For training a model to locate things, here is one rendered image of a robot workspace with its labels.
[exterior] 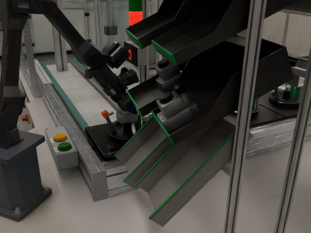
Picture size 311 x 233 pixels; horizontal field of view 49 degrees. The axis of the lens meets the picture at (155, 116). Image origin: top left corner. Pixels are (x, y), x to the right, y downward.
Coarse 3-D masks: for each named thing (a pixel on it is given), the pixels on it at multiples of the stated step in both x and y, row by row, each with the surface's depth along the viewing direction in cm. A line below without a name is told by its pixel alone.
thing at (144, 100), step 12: (216, 48) 77; (192, 60) 77; (192, 72) 78; (144, 84) 90; (156, 84) 90; (180, 84) 79; (132, 96) 90; (144, 96) 87; (156, 96) 84; (144, 108) 78
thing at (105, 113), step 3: (102, 111) 112; (105, 111) 111; (111, 111) 113; (102, 114) 110; (105, 114) 111; (108, 114) 111; (111, 114) 112; (105, 117) 111; (108, 117) 112; (108, 120) 112; (108, 123) 113; (111, 123) 113; (111, 126) 114; (111, 129) 114; (114, 129) 115
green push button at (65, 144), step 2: (62, 142) 112; (64, 142) 112; (66, 142) 112; (68, 142) 112; (60, 144) 111; (62, 144) 111; (64, 144) 111; (66, 144) 111; (68, 144) 111; (70, 144) 112; (58, 146) 110; (60, 146) 110; (62, 146) 110; (64, 146) 110; (66, 146) 110; (68, 146) 110; (70, 146) 111; (60, 148) 110; (62, 148) 109; (64, 148) 109; (66, 148) 110; (68, 148) 110
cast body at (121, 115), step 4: (120, 108) 114; (116, 112) 115; (120, 112) 115; (124, 112) 112; (128, 112) 113; (116, 116) 116; (120, 116) 112; (124, 116) 113; (128, 116) 114; (132, 116) 114; (136, 116) 115; (120, 120) 113; (124, 120) 113; (128, 120) 114; (132, 120) 115; (136, 120) 115
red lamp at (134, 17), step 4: (132, 12) 121; (136, 12) 121; (140, 12) 122; (132, 16) 122; (136, 16) 121; (140, 16) 122; (132, 20) 122; (136, 20) 122; (140, 20) 123; (132, 24) 123
